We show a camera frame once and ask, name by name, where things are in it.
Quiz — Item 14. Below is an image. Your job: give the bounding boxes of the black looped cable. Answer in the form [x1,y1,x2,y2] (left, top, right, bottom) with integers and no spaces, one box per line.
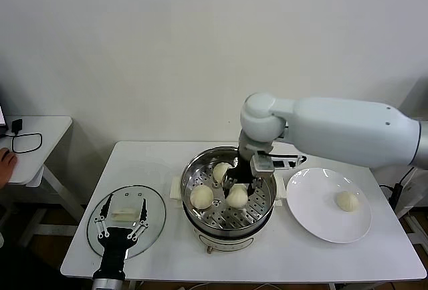
[0,132,43,155]

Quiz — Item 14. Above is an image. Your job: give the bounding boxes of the black power strip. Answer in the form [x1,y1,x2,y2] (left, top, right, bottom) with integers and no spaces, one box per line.
[393,182,403,212]

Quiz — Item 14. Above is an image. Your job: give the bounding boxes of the white side stand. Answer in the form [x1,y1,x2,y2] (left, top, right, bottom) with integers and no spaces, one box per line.
[397,166,428,247]

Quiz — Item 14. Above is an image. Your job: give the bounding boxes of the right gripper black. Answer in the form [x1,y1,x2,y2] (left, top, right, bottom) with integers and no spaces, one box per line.
[222,155,264,196]

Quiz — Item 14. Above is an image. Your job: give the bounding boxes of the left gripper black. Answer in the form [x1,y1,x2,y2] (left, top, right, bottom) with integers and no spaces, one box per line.
[92,194,150,280]

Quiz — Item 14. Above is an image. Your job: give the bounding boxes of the round glass lid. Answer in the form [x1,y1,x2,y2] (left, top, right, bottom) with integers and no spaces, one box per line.
[86,184,167,259]

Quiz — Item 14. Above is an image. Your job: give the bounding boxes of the black hanging cable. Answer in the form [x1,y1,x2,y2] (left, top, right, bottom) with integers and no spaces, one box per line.
[399,166,417,186]

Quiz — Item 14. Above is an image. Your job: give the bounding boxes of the bystander bare hand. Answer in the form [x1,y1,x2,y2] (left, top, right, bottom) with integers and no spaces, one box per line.
[0,148,18,189]

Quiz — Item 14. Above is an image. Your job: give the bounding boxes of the dark laptop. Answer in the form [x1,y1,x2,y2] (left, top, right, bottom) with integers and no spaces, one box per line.
[0,82,8,137]

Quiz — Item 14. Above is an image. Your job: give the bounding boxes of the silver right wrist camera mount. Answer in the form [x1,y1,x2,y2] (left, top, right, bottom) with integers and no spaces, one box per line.
[250,151,307,174]

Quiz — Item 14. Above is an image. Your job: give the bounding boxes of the steel steamer basket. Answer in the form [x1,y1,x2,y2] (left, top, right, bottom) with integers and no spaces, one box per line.
[169,147,288,236]

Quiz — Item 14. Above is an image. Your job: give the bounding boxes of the white side table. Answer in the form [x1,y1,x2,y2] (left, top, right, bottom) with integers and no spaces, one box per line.
[0,116,84,254]

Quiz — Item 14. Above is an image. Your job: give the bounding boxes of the white steamed baozi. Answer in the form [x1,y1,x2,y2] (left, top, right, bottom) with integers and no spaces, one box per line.
[336,190,360,211]
[189,184,214,210]
[213,162,235,184]
[225,184,249,209]

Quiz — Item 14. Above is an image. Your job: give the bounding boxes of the white round plate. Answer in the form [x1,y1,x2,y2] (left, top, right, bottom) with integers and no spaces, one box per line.
[286,167,372,244]

